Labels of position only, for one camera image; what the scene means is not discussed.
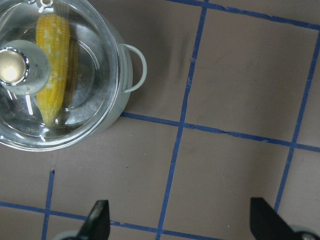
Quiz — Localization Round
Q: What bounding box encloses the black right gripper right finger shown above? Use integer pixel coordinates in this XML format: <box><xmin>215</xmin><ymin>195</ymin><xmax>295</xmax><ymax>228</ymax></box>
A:
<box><xmin>249</xmin><ymin>196</ymin><xmax>320</xmax><ymax>240</ymax></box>

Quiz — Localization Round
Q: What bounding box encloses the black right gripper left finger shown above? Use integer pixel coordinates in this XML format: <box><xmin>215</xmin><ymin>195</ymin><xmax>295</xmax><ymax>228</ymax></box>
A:
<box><xmin>76</xmin><ymin>200</ymin><xmax>110</xmax><ymax>240</ymax></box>

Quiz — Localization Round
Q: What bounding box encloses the glass pot lid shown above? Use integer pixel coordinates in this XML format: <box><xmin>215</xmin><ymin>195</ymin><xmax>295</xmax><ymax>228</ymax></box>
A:
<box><xmin>0</xmin><ymin>0</ymin><xmax>121</xmax><ymax>152</ymax></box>

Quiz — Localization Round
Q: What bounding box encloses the yellow corn cob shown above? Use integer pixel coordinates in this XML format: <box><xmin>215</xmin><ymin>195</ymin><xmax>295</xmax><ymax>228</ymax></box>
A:
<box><xmin>35</xmin><ymin>13</ymin><xmax>76</xmax><ymax>128</ymax></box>

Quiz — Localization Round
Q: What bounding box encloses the pale green electric pot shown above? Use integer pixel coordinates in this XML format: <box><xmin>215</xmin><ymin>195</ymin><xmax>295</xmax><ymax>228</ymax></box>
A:
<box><xmin>0</xmin><ymin>0</ymin><xmax>148</xmax><ymax>153</ymax></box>

